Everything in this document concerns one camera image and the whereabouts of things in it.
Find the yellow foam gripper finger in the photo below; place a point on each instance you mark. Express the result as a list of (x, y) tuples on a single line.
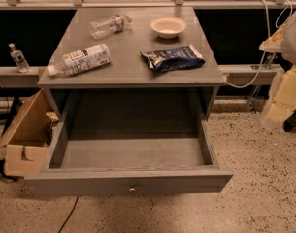
[(273, 43), (282, 100)]

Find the blue chip bag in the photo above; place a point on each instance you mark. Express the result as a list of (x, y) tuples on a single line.
[(180, 58)]

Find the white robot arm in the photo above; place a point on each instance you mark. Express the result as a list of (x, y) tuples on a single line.
[(288, 45)]

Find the grey open top drawer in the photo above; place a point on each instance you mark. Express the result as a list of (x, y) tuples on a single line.
[(101, 157)]

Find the white paper bowl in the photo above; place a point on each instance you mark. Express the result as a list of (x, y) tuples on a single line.
[(168, 27)]

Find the grey cabinet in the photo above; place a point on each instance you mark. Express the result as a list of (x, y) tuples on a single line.
[(127, 68)]

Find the clear empty water bottle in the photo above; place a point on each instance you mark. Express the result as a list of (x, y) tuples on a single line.
[(104, 27)]

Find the white labelled drink bottle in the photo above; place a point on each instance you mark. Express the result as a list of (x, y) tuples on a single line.
[(79, 61)]

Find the small standing water bottle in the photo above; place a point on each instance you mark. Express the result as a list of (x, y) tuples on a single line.
[(18, 57)]

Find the open cardboard box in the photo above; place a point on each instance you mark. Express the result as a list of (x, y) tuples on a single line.
[(24, 146)]

